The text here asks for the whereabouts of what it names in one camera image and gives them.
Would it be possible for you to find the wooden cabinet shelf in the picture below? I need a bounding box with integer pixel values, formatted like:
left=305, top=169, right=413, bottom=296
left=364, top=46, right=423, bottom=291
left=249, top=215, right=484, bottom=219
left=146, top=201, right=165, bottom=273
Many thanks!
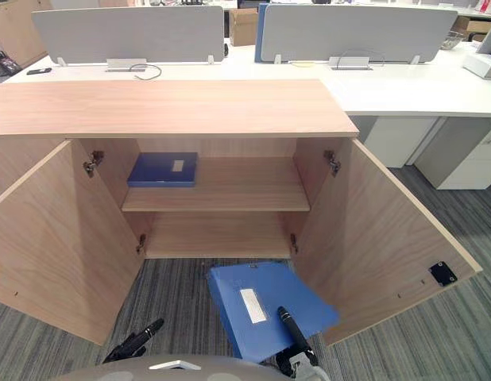
left=121, top=156, right=311, bottom=214

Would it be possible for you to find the blue file folder box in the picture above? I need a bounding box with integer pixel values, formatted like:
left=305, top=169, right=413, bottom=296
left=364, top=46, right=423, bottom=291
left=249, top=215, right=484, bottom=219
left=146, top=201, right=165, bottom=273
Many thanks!
left=207, top=261, right=342, bottom=364
left=126, top=152, right=199, bottom=189

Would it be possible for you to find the black door latch plate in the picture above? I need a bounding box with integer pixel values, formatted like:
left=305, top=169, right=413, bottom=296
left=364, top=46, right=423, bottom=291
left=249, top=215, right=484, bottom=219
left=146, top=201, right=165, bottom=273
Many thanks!
left=428, top=260, right=458, bottom=287

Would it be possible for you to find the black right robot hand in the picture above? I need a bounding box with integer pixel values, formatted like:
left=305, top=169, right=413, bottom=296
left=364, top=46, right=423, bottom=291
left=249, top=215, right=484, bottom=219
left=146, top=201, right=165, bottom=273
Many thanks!
left=275, top=306, right=319, bottom=376

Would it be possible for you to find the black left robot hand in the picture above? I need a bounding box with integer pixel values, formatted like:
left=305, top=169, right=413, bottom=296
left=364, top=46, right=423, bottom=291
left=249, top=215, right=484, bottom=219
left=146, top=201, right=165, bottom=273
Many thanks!
left=102, top=317, right=165, bottom=364

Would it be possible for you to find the white flat box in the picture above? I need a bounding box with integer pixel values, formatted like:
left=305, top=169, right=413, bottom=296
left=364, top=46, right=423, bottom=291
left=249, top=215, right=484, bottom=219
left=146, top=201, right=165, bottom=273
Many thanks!
left=462, top=52, right=491, bottom=81

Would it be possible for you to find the silver desk cable cover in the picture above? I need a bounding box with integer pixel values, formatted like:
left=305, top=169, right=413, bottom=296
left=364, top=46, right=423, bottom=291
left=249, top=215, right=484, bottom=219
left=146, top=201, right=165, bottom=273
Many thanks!
left=328, top=56, right=374, bottom=71
left=105, top=58, right=148, bottom=73

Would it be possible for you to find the wooden cabinet door with latch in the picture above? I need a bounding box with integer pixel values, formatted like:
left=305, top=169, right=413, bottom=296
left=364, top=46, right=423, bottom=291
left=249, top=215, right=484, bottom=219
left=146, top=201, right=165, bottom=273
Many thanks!
left=293, top=137, right=484, bottom=347

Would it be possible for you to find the glass bowl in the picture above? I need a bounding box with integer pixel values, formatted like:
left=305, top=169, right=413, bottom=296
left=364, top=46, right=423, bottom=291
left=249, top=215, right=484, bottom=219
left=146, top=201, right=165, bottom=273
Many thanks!
left=440, top=30, right=466, bottom=51

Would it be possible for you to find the white pedestal drawer unit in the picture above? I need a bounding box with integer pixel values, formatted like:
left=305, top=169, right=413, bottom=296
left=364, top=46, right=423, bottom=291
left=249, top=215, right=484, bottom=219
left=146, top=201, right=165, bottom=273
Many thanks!
left=413, top=117, right=491, bottom=191

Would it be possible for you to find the grey desk divider screen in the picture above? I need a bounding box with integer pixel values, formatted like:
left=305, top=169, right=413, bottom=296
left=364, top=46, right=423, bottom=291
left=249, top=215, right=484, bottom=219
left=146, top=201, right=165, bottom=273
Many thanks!
left=31, top=5, right=226, bottom=66
left=260, top=4, right=459, bottom=64

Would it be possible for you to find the wooden side cabinet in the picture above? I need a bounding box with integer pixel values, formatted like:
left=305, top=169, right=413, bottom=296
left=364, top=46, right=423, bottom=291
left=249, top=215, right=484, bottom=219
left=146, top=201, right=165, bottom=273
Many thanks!
left=0, top=0, right=54, bottom=69

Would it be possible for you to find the grey cable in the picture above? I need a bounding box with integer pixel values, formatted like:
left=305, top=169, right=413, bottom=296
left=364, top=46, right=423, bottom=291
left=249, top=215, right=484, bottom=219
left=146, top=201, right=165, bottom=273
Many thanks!
left=129, top=63, right=163, bottom=81

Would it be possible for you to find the grey robot torso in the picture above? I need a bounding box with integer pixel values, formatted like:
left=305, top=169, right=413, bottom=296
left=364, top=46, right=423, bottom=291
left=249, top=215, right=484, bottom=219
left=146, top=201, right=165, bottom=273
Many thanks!
left=50, top=355, right=294, bottom=381

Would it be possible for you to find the cardboard box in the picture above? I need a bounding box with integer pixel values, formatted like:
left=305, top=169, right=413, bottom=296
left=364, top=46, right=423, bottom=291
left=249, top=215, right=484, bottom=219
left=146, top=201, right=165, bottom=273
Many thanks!
left=228, top=8, right=259, bottom=48
left=451, top=14, right=491, bottom=43

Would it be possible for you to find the blue upright binder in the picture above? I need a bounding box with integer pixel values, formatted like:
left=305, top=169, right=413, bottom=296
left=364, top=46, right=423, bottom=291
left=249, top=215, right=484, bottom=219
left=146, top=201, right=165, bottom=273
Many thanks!
left=253, top=2, right=269, bottom=64

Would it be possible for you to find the wooden office cabinet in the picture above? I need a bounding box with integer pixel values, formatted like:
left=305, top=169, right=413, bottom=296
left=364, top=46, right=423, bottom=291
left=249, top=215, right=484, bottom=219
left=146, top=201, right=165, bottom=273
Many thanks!
left=0, top=79, right=360, bottom=260

